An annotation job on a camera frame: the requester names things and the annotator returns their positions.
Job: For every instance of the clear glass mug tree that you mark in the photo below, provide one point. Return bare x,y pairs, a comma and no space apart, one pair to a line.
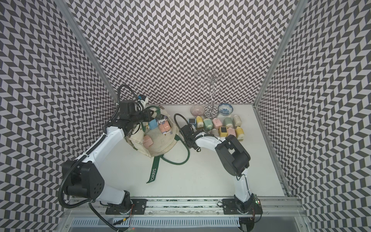
212,81

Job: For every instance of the blue pencil sharpener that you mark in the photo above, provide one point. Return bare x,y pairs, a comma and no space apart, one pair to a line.
192,122
153,124

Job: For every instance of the blue white ceramic bowl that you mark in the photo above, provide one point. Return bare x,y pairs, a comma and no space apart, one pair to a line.
225,109

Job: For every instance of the cream tote bag green handles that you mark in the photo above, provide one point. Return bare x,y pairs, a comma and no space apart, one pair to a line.
162,143

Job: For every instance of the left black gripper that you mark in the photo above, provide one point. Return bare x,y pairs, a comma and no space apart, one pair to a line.
149,113

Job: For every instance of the beige round pencil sharpener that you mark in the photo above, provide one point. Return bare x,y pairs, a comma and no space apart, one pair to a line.
214,132

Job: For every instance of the pink ceramic bowl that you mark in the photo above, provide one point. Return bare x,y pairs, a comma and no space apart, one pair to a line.
197,110

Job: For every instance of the yellow black-top pencil sharpener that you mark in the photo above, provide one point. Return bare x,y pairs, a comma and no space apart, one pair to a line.
223,131

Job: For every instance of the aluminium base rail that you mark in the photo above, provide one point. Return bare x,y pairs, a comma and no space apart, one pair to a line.
189,214

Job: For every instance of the cream pencil sharpener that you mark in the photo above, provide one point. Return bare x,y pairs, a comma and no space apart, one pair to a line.
237,122

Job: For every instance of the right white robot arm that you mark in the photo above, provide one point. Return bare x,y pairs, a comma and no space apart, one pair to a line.
235,160

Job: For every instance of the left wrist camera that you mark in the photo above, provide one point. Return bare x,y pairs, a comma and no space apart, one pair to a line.
130,108

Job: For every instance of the pink pencil sharpener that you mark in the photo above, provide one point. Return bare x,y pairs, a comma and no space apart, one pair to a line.
147,141
165,127
217,123
231,131

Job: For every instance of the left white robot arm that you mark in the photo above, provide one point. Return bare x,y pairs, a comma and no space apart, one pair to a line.
82,182

